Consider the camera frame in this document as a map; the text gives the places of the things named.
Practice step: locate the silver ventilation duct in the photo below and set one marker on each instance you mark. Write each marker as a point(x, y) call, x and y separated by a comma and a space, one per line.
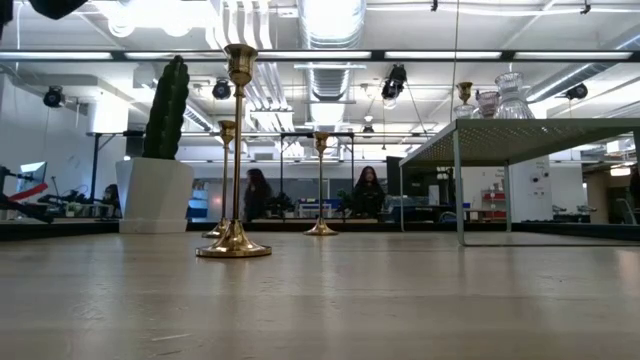
point(330, 25)

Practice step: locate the pink ribbed glass candle holder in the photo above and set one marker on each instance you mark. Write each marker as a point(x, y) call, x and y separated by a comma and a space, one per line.
point(487, 102)

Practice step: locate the metal stepladder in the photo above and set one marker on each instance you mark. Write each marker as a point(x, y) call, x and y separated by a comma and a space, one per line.
point(627, 210)

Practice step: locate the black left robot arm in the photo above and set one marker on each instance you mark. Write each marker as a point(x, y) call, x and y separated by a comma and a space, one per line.
point(55, 7)

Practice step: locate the green cactus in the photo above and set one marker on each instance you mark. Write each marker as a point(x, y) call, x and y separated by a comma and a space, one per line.
point(167, 110)

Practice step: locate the brass candlestick holder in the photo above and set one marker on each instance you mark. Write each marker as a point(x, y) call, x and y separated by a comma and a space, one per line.
point(465, 90)
point(235, 242)
point(320, 230)
point(227, 131)

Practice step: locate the black background robot arm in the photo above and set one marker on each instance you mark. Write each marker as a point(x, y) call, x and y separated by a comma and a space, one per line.
point(22, 210)

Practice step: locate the grey computer monitor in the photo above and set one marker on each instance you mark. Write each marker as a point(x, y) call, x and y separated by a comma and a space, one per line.
point(31, 175)

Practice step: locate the black overhead light bar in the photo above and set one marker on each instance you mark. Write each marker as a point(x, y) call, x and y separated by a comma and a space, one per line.
point(507, 55)

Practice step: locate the white utility column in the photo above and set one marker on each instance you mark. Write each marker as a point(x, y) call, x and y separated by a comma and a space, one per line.
point(535, 200)

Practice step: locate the glowing rectangular lamp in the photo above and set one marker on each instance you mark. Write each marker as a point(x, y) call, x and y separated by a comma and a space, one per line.
point(620, 171)

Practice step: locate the white hexagonal plant pot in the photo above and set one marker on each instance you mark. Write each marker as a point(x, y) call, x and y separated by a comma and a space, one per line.
point(155, 195)

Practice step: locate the person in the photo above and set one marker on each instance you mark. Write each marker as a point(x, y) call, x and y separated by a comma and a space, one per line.
point(367, 195)
point(111, 196)
point(257, 195)

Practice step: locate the black ceiling spotlight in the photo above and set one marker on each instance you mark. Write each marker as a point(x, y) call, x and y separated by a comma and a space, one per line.
point(395, 80)
point(53, 96)
point(221, 89)
point(577, 91)

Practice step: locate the red storage rack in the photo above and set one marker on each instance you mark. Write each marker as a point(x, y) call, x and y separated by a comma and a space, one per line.
point(492, 200)

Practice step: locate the green perforated metal shelf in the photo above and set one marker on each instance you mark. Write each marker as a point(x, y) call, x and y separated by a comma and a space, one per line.
point(550, 135)

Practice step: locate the black aluminium table frame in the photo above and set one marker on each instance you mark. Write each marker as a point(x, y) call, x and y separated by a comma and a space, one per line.
point(280, 226)

